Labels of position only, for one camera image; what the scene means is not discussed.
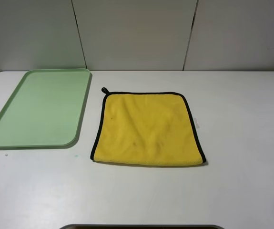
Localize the light green plastic tray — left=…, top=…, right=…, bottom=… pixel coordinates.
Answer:
left=0, top=69, right=91, bottom=149

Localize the yellow towel with black trim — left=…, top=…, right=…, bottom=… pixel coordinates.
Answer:
left=90, top=88, right=206, bottom=167

